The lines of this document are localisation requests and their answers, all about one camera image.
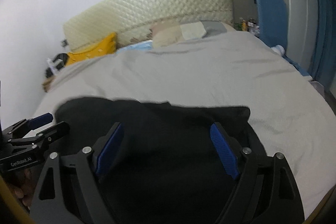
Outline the blue padded chair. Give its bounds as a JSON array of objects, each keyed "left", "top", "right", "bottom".
[{"left": 255, "top": 0, "right": 288, "bottom": 57}]

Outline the black puffer jacket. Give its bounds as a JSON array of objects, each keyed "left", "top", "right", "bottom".
[{"left": 54, "top": 96, "right": 266, "bottom": 224}]

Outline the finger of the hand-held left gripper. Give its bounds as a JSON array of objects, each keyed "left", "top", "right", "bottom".
[
  {"left": 2, "top": 113, "right": 54, "bottom": 139},
  {"left": 10, "top": 121, "right": 71, "bottom": 153}
]

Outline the group of small bottles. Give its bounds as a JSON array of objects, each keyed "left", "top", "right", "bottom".
[{"left": 234, "top": 18, "right": 259, "bottom": 36}]

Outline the blue curtain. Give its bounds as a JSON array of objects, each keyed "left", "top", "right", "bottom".
[{"left": 308, "top": 0, "right": 336, "bottom": 89}]

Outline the yellow pillow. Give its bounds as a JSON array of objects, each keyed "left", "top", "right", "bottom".
[{"left": 64, "top": 32, "right": 117, "bottom": 67}]

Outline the wooden nightstand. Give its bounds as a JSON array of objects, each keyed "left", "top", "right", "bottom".
[{"left": 42, "top": 76, "right": 57, "bottom": 93}]

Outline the blue crumpled cloth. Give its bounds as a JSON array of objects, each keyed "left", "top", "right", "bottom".
[{"left": 283, "top": 54, "right": 313, "bottom": 81}]

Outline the white plush toy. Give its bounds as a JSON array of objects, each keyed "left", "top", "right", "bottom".
[{"left": 271, "top": 45, "right": 286, "bottom": 57}]

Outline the colour-block pillow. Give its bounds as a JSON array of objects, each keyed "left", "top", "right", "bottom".
[{"left": 150, "top": 20, "right": 234, "bottom": 49}]

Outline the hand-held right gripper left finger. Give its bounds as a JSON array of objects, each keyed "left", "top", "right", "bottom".
[{"left": 30, "top": 122, "right": 124, "bottom": 224}]

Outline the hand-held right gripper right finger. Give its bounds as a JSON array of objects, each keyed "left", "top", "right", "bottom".
[{"left": 209, "top": 122, "right": 305, "bottom": 224}]

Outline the light blue printed cloth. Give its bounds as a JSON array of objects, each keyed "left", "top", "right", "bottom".
[{"left": 116, "top": 39, "right": 154, "bottom": 53}]

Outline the black bag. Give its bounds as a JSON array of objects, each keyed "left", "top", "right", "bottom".
[{"left": 45, "top": 53, "right": 70, "bottom": 76}]

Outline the cream quilted headboard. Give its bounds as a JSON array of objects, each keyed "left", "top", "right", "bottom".
[{"left": 62, "top": 0, "right": 234, "bottom": 51}]

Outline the bed with grey sheet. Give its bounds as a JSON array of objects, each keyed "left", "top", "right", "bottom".
[{"left": 28, "top": 28, "right": 336, "bottom": 222}]

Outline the person's left hand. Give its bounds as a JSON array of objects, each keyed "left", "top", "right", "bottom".
[{"left": 7, "top": 169, "right": 36, "bottom": 212}]

